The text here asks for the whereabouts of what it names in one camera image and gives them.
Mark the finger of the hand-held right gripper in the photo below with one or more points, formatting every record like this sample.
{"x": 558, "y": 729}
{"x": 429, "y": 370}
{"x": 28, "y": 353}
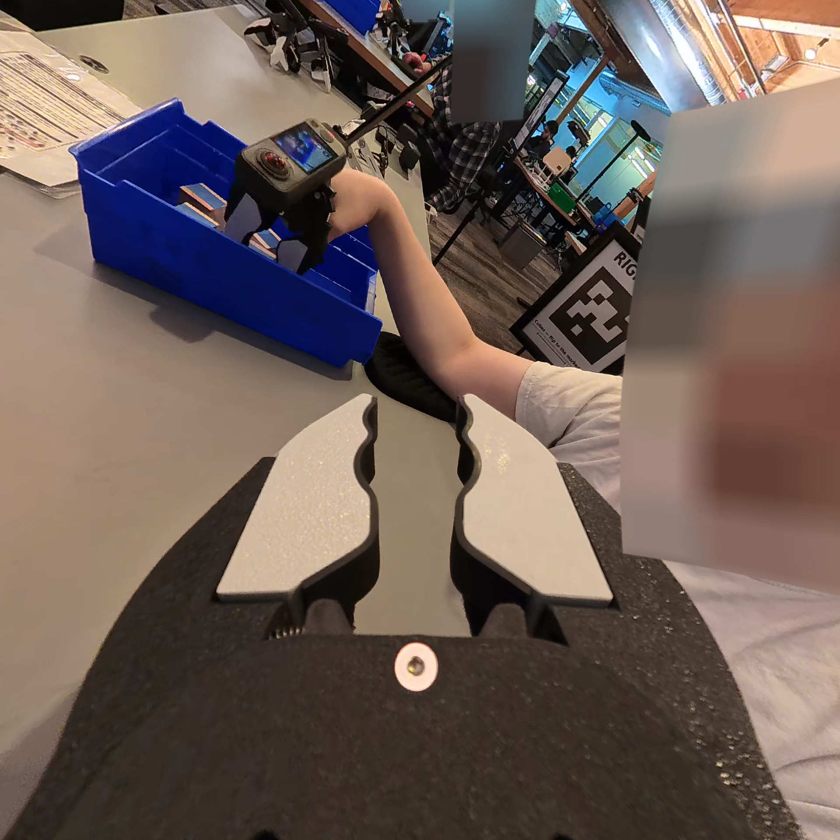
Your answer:
{"x": 296, "y": 254}
{"x": 241, "y": 216}

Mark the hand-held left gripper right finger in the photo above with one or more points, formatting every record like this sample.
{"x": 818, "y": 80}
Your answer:
{"x": 531, "y": 518}

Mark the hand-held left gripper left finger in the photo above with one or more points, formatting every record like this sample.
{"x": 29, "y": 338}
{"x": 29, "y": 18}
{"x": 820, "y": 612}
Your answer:
{"x": 302, "y": 512}

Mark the blue plastic bin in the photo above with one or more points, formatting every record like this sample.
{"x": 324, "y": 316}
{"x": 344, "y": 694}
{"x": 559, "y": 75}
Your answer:
{"x": 197, "y": 275}
{"x": 351, "y": 13}

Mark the person's right forearm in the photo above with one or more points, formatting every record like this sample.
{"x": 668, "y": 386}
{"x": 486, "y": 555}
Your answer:
{"x": 433, "y": 295}

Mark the black elbow pad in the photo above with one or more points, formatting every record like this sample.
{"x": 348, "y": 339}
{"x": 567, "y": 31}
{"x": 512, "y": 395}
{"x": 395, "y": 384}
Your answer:
{"x": 407, "y": 380}

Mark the person's right hand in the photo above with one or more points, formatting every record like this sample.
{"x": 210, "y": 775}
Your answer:
{"x": 358, "y": 200}

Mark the black pole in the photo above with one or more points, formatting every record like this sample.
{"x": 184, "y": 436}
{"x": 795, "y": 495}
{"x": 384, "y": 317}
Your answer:
{"x": 400, "y": 98}

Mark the wooden background desk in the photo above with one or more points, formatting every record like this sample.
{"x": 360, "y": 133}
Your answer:
{"x": 380, "y": 65}

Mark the spare hand-held gripper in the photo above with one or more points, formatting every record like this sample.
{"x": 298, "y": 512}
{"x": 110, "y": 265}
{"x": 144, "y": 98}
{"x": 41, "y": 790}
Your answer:
{"x": 292, "y": 39}

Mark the black framed tag sign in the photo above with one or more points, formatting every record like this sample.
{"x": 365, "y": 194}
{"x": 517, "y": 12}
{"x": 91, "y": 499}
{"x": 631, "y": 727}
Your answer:
{"x": 590, "y": 308}

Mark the grey trash bin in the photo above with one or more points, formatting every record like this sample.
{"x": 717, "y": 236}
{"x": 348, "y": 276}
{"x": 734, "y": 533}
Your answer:
{"x": 522, "y": 244}

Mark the printed instruction sheet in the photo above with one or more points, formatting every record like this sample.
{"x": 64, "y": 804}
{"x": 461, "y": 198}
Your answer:
{"x": 39, "y": 98}

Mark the green box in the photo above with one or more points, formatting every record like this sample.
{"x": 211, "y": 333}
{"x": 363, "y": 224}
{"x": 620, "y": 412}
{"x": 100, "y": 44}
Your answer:
{"x": 563, "y": 197}

